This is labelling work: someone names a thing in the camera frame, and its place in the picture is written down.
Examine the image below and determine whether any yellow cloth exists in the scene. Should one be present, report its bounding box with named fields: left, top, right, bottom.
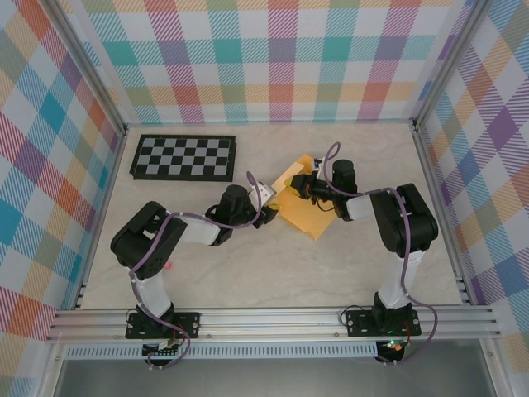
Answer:
left=271, top=153, right=336, bottom=242

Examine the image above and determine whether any black grey checkerboard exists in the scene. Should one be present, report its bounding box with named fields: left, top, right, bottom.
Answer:
left=129, top=134, right=239, bottom=183

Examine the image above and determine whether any grey metal sheet panel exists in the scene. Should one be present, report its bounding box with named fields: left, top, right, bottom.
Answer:
left=53, top=357, right=497, bottom=397

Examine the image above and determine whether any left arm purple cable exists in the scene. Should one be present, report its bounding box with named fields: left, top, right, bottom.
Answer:
left=128, top=170, right=268, bottom=371

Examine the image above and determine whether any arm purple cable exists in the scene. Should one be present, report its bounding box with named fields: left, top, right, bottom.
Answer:
left=128, top=170, right=268, bottom=371
left=323, top=141, right=440, bottom=367

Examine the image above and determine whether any right aluminium side rail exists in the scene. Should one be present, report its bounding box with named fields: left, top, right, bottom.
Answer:
left=412, top=119, right=472, bottom=307

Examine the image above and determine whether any aluminium side rail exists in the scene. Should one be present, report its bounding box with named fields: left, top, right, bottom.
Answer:
left=73, top=123, right=129, bottom=311
left=412, top=119, right=472, bottom=307

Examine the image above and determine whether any long aluminium frame rail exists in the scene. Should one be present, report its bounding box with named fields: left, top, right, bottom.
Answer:
left=46, top=304, right=503, bottom=343

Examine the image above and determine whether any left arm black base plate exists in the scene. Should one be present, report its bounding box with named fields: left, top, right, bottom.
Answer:
left=125, top=310, right=203, bottom=340

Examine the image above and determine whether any perforated grey cable tray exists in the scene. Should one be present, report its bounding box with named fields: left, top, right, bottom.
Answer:
left=65, top=345, right=379, bottom=361

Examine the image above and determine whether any left aluminium side rail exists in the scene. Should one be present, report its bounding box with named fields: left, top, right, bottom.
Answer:
left=73, top=123, right=129, bottom=311

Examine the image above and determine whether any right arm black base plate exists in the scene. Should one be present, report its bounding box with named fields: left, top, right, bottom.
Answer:
left=345, top=308, right=422, bottom=338

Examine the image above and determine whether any right aluminium frame post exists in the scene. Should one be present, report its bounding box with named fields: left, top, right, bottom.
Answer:
left=411, top=0, right=487, bottom=133

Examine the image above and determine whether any aluminium frame post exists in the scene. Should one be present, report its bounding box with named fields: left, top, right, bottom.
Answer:
left=411, top=0, right=487, bottom=133
left=49, top=0, right=129, bottom=136

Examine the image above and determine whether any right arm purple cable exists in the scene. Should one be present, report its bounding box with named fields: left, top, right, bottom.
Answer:
left=323, top=141, right=440, bottom=367

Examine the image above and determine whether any left aluminium frame post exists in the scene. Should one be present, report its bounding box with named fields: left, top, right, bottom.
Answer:
left=49, top=0, right=129, bottom=136

